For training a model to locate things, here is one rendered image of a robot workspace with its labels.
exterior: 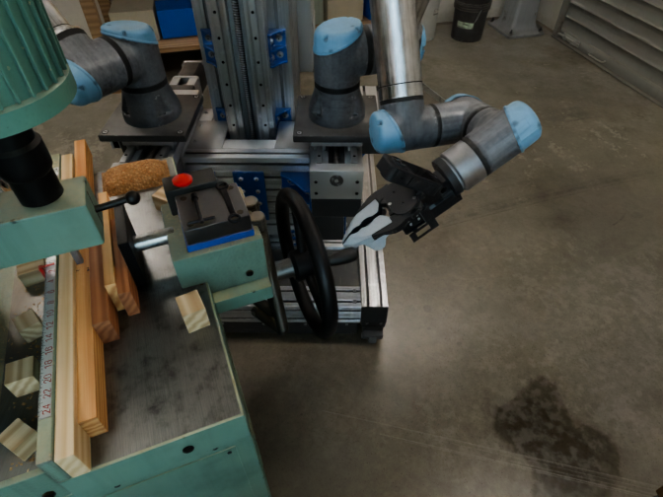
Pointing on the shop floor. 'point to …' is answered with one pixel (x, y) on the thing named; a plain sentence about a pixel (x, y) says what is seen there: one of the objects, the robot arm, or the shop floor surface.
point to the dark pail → (470, 20)
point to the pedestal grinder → (518, 20)
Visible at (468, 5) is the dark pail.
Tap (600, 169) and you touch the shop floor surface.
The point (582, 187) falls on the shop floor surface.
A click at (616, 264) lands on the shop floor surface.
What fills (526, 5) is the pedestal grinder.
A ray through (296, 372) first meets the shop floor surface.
